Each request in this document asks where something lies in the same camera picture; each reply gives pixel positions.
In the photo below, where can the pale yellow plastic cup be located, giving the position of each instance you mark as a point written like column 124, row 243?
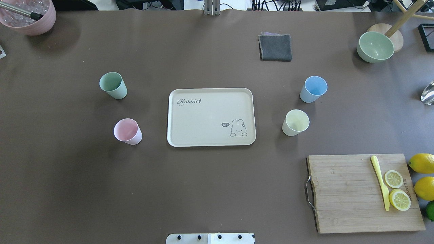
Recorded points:
column 296, row 121

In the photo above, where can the pink plastic cup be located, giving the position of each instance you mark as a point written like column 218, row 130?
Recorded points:
column 128, row 131

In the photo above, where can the blue plastic cup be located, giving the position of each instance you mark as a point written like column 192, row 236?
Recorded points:
column 313, row 88

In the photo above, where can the green plastic cup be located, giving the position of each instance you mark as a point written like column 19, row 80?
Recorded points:
column 113, row 84

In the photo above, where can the beige rabbit tray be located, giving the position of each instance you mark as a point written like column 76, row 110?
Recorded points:
column 211, row 117

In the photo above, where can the grey folded cloth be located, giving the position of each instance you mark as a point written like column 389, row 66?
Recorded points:
column 275, row 47

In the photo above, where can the wooden cutting board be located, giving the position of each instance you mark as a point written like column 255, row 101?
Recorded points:
column 348, row 199

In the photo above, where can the green bowl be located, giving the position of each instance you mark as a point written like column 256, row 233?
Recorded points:
column 375, row 47

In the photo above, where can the yellow plastic knife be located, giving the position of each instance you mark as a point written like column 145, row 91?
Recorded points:
column 383, row 187

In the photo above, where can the lemon slice upper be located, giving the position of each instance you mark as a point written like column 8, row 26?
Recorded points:
column 393, row 179

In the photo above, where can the lemon slice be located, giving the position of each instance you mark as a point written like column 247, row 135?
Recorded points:
column 393, row 179
column 399, row 200

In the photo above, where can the wooden cup stand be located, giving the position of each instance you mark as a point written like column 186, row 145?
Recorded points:
column 392, row 32

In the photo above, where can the lemon slice lower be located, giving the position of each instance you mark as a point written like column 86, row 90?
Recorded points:
column 399, row 200

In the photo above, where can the whole lemon upper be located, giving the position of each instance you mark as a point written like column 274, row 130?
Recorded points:
column 422, row 163

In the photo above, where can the whole lemon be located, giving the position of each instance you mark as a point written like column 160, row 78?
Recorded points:
column 422, row 163
column 424, row 188

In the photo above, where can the metal muddler stick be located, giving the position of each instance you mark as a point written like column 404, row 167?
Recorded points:
column 23, row 12

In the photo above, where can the metal ice scoop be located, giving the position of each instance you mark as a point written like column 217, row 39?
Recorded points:
column 427, row 96

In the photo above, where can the pink bowl with ice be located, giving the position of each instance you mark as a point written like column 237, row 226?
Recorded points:
column 26, row 25

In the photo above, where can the whole lemon lower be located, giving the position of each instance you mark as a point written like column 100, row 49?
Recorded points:
column 424, row 188

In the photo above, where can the green lime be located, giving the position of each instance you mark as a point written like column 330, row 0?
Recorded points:
column 429, row 210

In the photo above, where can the aluminium frame post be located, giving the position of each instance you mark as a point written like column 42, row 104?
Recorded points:
column 211, row 7

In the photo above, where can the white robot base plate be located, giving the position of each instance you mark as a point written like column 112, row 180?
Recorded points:
column 211, row 238

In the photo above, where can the black picture frame tray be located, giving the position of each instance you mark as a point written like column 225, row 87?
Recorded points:
column 427, row 36

